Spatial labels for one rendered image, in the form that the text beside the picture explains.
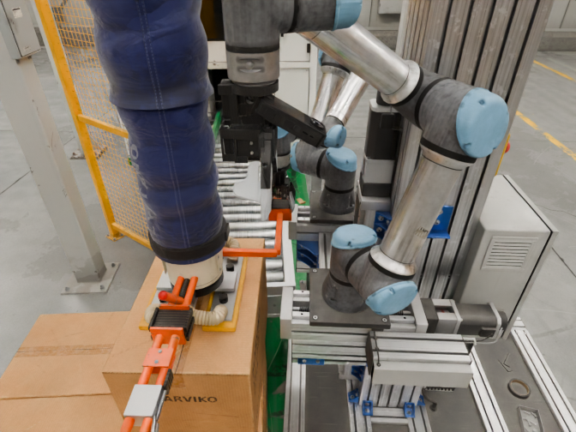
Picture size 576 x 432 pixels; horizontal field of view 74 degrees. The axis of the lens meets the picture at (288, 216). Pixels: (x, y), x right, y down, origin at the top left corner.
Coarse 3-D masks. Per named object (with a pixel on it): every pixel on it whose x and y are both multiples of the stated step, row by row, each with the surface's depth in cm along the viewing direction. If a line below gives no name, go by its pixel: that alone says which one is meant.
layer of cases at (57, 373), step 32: (64, 320) 169; (96, 320) 169; (32, 352) 155; (64, 352) 155; (96, 352) 155; (0, 384) 143; (32, 384) 143; (64, 384) 143; (96, 384) 143; (0, 416) 134; (32, 416) 134; (64, 416) 134; (96, 416) 134
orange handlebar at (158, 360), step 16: (240, 256) 124; (256, 256) 124; (272, 256) 123; (176, 288) 109; (192, 288) 110; (160, 336) 96; (176, 336) 96; (160, 352) 91; (144, 368) 88; (160, 368) 89; (144, 384) 85; (160, 384) 85
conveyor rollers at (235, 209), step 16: (224, 176) 279; (240, 176) 280; (224, 192) 259; (224, 208) 242; (240, 208) 243; (256, 208) 243; (240, 224) 228; (256, 224) 228; (272, 224) 229; (272, 240) 215
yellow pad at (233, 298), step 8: (224, 256) 138; (224, 264) 135; (232, 264) 131; (240, 264) 135; (240, 272) 132; (240, 280) 129; (240, 288) 126; (216, 296) 123; (224, 296) 119; (232, 296) 123; (240, 296) 123; (208, 304) 120; (216, 304) 120; (224, 304) 120; (232, 304) 120; (232, 312) 117; (224, 320) 115; (232, 320) 115; (208, 328) 113; (216, 328) 113; (224, 328) 113; (232, 328) 113
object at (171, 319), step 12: (156, 312) 100; (168, 312) 101; (180, 312) 101; (192, 312) 101; (156, 324) 98; (168, 324) 98; (180, 324) 98; (192, 324) 102; (168, 336) 97; (180, 336) 96
